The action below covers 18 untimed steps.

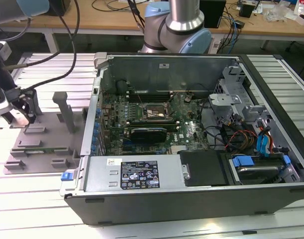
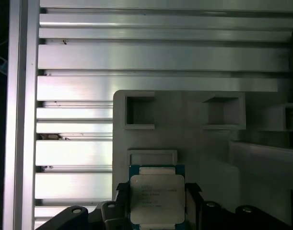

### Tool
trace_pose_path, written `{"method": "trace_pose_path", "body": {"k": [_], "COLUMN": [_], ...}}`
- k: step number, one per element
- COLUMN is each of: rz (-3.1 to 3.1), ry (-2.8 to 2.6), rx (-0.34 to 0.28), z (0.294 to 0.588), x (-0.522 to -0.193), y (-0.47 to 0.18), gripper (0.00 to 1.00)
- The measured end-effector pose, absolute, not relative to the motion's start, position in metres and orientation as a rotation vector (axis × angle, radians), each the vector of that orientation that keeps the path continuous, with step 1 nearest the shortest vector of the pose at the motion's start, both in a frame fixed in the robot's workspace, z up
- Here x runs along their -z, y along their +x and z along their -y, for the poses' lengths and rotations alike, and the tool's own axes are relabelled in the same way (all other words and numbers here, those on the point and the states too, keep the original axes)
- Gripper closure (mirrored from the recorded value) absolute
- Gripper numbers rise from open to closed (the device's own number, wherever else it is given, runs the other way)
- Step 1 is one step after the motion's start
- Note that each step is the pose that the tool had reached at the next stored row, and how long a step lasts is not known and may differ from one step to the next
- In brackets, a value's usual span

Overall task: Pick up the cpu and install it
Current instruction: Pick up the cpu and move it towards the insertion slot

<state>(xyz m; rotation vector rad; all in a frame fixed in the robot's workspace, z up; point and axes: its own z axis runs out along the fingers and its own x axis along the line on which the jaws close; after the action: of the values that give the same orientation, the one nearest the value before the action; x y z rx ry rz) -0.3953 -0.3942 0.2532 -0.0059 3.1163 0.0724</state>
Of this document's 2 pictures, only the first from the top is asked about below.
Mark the white red plastic bag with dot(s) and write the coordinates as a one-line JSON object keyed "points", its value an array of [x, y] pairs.
{"points": [[302, 11]]}

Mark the thin metal locking lever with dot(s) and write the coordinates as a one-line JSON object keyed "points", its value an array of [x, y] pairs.
{"points": [[155, 114], [137, 95]]}

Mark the black RAM slot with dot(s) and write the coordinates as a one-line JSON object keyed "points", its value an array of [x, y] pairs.
{"points": [[154, 97], [154, 92], [154, 100], [151, 126], [172, 128], [151, 120], [151, 123]]}

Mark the small black adapter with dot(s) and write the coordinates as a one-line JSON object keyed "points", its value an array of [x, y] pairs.
{"points": [[240, 24]]}

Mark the black drive bay cover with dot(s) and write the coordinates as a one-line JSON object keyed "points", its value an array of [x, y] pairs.
{"points": [[204, 169]]}

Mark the black square device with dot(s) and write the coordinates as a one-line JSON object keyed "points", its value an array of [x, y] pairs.
{"points": [[246, 10]]}

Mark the green RAM stick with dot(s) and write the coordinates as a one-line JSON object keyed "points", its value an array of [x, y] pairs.
{"points": [[46, 150]]}

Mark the silver metal drive cage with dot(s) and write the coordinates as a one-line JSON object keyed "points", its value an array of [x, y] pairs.
{"points": [[224, 99]]}

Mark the green motherboard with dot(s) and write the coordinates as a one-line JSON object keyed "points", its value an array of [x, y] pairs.
{"points": [[191, 129]]}

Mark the grey case corner bracket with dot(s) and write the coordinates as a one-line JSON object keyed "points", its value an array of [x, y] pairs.
{"points": [[100, 59]]}

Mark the blue case latch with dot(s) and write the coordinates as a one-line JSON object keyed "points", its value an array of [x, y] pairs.
{"points": [[66, 176]]}

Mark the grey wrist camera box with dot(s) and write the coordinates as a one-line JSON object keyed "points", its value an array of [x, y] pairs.
{"points": [[1, 49]]}

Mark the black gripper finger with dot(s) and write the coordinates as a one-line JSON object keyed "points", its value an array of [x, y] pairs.
{"points": [[32, 109]]}

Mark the clear plastic wrap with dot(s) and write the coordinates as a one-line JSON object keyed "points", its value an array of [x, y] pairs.
{"points": [[278, 13]]}

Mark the large black box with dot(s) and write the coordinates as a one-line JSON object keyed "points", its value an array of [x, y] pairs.
{"points": [[61, 6]]}

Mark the silver CPU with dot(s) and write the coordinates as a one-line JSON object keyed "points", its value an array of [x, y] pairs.
{"points": [[19, 118]]}

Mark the black graphics card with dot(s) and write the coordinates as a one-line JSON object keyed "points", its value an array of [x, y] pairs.
{"points": [[148, 135]]}

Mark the hard disk blue carrier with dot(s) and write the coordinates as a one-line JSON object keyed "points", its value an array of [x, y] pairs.
{"points": [[256, 174]]}

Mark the silver power supply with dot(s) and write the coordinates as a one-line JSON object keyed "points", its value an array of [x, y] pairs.
{"points": [[99, 171]]}

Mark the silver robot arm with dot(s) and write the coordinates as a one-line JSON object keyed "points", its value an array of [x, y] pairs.
{"points": [[184, 25]]}

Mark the wooden desk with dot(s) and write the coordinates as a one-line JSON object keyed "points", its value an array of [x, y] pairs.
{"points": [[104, 21]]}

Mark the black PC case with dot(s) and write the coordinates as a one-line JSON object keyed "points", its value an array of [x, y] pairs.
{"points": [[166, 206]]}

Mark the grey parts rack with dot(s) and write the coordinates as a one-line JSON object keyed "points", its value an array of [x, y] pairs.
{"points": [[49, 139]]}

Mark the CPU socket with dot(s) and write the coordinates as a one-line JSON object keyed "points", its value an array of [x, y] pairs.
{"points": [[154, 109]]}

